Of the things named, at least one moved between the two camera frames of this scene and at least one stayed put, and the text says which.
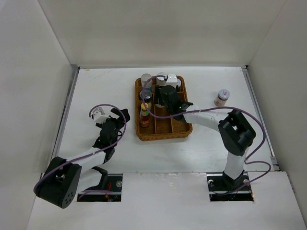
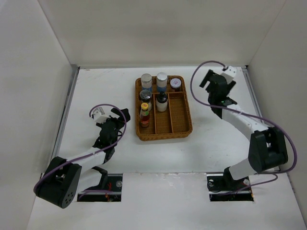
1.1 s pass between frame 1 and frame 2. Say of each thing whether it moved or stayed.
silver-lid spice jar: stayed
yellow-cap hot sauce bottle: stayed
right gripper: moved
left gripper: stayed
